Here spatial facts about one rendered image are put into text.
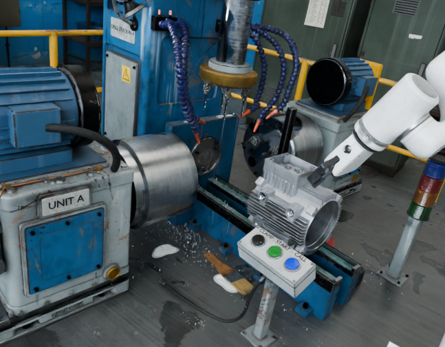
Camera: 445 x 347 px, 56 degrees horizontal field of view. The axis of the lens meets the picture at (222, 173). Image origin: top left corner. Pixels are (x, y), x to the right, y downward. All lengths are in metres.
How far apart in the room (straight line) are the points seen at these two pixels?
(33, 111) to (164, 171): 0.38
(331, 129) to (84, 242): 1.00
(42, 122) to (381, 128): 0.67
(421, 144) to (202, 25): 0.84
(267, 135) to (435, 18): 2.92
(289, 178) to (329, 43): 3.45
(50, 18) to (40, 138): 6.14
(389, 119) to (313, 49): 3.70
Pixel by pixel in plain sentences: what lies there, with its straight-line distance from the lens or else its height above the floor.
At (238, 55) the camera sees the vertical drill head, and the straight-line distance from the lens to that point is 1.28.
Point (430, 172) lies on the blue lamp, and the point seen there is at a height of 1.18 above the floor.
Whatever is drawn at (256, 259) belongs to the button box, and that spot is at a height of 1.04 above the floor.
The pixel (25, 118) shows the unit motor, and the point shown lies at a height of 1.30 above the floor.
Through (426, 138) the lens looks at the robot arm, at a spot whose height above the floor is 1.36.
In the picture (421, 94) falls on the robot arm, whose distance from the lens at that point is 0.89.
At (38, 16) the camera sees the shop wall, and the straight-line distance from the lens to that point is 6.89.
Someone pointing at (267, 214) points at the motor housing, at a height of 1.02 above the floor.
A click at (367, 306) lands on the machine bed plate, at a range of 1.32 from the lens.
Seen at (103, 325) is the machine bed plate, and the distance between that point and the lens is 1.10.
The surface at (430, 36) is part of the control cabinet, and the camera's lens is 4.24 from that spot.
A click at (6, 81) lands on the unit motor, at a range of 0.91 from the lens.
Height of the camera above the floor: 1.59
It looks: 25 degrees down
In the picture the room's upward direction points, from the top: 9 degrees clockwise
